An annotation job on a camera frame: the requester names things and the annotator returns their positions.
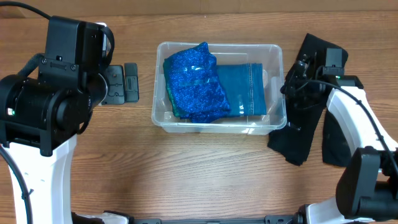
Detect long black garment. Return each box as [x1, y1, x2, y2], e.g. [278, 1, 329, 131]
[267, 98, 327, 166]

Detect blue denim jeans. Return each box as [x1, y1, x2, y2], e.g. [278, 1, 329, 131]
[217, 63, 267, 117]

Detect blue sequin fabric bundle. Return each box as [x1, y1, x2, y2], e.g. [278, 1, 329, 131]
[163, 42, 231, 123]

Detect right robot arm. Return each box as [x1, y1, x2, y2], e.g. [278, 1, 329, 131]
[269, 48, 397, 223]

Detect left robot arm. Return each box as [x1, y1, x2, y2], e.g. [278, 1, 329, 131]
[1, 51, 134, 223]

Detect large folded black garment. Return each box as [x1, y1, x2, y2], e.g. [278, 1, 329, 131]
[280, 34, 348, 110]

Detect small black garment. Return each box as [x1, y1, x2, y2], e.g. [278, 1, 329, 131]
[322, 110, 351, 167]

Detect clear plastic storage bin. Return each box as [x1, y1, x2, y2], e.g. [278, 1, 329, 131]
[152, 42, 287, 135]

